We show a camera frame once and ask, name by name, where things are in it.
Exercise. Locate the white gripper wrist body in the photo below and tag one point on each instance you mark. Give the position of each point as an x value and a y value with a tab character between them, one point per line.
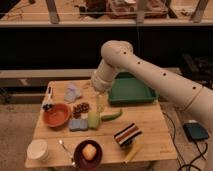
102	79

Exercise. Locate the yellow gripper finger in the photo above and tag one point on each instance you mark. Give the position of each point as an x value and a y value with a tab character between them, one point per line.
100	100

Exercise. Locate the blue sponge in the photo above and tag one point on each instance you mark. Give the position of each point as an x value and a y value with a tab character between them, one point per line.
78	125

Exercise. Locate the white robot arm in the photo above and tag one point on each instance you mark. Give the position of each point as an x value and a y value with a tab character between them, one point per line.
191	97

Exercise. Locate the red bowl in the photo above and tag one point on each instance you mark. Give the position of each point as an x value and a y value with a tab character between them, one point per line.
57	116

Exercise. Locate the green chili pepper toy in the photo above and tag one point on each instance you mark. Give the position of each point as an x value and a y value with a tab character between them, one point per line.
111	116

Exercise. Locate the light green block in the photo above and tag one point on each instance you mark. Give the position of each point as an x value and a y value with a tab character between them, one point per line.
93	120

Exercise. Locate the brown grape cluster toy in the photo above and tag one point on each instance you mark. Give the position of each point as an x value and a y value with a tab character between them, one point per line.
80	108

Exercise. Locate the green plastic tray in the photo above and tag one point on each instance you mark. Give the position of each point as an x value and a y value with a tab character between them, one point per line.
127	89

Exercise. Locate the light blue crumpled cloth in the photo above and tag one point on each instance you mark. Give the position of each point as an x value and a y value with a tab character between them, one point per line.
72	93

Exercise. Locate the striped cloth block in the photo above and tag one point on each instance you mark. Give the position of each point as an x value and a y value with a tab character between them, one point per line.
126	135

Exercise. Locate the yellow apple toy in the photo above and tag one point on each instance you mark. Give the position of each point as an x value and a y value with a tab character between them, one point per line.
89	152

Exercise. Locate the metal spoon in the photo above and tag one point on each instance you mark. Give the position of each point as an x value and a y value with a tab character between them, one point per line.
70	155

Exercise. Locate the dark maroon plate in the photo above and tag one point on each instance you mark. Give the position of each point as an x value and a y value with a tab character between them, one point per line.
81	162

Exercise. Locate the white cup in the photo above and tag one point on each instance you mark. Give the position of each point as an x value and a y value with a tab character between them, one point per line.
38	150

